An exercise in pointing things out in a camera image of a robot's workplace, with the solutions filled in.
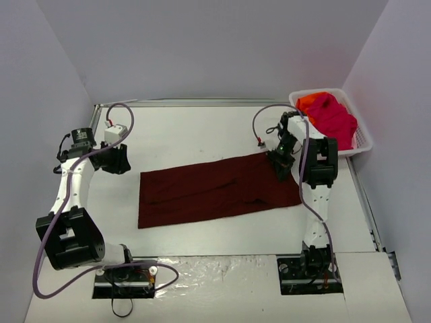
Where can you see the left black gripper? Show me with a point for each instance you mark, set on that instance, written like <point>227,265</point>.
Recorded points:
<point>114,159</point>

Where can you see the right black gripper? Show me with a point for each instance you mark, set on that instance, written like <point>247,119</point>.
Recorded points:
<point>281,161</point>

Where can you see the maroon t shirt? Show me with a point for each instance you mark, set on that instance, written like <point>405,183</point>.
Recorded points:
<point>212,190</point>

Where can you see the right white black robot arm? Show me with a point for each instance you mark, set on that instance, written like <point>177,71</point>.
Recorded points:
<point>312,159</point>

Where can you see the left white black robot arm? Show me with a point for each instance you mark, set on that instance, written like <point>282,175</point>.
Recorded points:
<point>72,237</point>

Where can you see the orange t shirt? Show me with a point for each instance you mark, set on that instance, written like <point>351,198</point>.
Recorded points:
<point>308,102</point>

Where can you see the pink t shirt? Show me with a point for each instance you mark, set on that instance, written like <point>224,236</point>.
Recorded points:
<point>333,120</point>

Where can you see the white plastic basket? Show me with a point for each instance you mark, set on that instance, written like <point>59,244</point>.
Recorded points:
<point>362,140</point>

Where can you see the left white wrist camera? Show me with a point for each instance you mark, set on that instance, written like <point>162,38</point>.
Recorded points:
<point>114,133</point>

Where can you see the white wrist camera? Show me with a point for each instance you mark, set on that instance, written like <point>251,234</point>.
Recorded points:
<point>267,145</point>
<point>114,133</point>

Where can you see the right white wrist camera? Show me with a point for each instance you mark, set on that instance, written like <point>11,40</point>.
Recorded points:
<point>267,145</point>

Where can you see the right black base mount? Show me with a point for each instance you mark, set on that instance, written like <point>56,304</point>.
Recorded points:
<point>294,280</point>

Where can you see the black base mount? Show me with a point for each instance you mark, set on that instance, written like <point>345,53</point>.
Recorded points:
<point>294,280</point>
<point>129,282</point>

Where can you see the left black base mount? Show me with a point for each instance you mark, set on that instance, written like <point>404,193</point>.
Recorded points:
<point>129,282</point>

